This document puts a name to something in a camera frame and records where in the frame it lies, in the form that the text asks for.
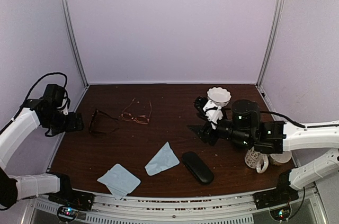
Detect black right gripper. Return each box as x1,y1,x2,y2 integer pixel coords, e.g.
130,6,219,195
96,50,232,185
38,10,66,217
188,109,253,147

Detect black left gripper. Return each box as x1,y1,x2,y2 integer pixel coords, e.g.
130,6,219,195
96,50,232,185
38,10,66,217
44,109,84,135

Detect black glasses case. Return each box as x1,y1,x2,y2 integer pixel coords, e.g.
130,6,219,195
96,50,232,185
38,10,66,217
182,151,215,185

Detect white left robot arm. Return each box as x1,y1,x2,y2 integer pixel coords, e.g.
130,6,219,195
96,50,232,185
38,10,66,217
1,84,84,211

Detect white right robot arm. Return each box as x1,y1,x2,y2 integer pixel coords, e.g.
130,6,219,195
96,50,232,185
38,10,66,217
189,96,338,204

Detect dark brown sunglasses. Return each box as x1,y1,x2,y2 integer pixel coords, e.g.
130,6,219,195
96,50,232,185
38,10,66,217
88,109,119,135

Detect white scalloped ceramic dish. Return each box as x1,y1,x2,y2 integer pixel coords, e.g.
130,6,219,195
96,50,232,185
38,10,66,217
207,87,231,107

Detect light blue cloth right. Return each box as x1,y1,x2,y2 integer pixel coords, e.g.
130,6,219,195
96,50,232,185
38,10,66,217
145,142,180,176

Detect light blue cloth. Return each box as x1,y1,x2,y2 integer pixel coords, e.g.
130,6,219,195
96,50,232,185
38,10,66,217
145,142,180,176
97,164,141,200

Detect white patterned mug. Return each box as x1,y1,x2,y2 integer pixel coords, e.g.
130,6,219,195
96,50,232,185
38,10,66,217
244,147,269,174

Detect light blue cloth left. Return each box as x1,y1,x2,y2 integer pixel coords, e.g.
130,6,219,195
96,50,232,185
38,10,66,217
97,164,141,200

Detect white cream bowl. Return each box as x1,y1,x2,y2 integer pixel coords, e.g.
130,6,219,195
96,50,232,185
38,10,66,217
269,151,292,166

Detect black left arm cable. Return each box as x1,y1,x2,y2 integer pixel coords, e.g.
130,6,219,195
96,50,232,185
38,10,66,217
20,73,70,108

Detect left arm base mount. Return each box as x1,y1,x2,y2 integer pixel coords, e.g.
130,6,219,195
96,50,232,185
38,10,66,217
48,172,95,223

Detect aluminium front frame rail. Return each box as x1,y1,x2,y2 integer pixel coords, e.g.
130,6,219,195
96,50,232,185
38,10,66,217
19,185,329,223

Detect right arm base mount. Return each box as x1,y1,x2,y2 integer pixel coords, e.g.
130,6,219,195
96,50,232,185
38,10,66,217
253,169,306,223

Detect aluminium left corner post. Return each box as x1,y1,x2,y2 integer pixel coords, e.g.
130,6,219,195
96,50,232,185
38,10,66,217
61,0,89,88

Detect aluminium corner post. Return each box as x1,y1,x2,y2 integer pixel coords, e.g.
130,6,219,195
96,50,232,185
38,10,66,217
61,0,89,88
256,0,285,89

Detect aluminium right corner post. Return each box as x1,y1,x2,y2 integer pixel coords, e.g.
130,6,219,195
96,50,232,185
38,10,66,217
256,0,285,89

